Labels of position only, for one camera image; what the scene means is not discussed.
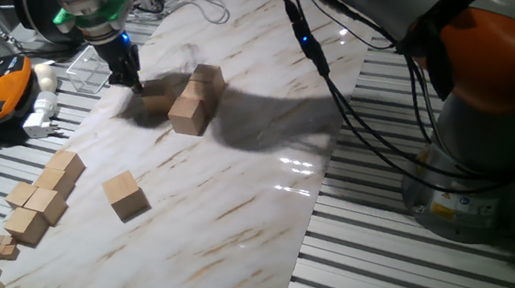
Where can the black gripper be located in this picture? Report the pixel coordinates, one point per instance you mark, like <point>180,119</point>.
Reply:
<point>120,57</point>

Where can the large wooden cube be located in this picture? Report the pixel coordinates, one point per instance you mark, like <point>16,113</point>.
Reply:
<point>124,194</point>
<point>55,181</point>
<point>186,117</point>
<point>207,76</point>
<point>19,194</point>
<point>46,205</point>
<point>25,225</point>
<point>157,96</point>
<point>195,92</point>
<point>66,163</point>

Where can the clear plastic box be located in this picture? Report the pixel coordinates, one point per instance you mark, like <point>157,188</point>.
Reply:
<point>86,72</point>

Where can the white egg shaped object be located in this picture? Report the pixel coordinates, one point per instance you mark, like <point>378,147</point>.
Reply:
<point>46,77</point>

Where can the white plug adapter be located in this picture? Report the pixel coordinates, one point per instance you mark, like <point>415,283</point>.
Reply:
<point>41,114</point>

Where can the white marble pattern sheet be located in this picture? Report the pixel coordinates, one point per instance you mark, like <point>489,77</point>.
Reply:
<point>198,223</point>

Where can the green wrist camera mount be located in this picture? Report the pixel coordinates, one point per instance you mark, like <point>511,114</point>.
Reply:
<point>117,9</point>

